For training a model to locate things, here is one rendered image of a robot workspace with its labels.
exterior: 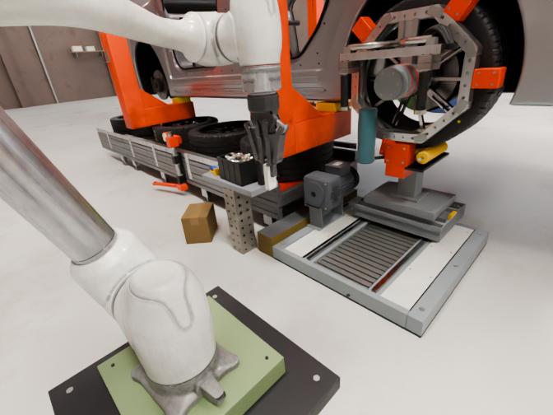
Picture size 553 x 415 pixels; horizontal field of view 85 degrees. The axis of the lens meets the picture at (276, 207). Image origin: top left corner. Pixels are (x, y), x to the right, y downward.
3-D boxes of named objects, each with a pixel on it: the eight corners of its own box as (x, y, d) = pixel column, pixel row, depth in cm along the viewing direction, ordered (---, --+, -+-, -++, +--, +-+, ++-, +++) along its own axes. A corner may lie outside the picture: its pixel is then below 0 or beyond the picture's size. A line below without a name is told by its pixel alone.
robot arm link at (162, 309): (164, 404, 56) (132, 318, 47) (125, 350, 68) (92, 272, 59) (232, 347, 67) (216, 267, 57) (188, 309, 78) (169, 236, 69)
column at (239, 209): (256, 247, 178) (248, 180, 160) (243, 254, 172) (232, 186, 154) (245, 241, 185) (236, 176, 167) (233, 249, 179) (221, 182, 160)
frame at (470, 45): (464, 145, 131) (493, -5, 108) (459, 148, 128) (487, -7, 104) (356, 133, 168) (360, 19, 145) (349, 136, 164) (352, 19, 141)
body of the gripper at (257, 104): (238, 95, 70) (243, 135, 74) (265, 95, 64) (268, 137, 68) (260, 90, 75) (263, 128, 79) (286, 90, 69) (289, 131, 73)
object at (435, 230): (462, 217, 173) (466, 202, 169) (439, 244, 152) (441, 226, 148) (382, 197, 207) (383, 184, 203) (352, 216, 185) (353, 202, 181)
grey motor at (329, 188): (368, 210, 191) (371, 156, 176) (327, 238, 166) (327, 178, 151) (344, 203, 203) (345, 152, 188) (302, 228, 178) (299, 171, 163)
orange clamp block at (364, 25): (380, 30, 141) (369, 16, 142) (372, 30, 136) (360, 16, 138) (370, 43, 146) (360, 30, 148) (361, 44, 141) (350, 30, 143)
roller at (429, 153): (448, 151, 157) (451, 140, 154) (425, 166, 139) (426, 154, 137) (437, 149, 161) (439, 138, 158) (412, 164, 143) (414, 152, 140)
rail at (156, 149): (287, 207, 184) (285, 173, 174) (276, 213, 178) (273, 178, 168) (135, 152, 350) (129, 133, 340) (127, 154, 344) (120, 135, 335)
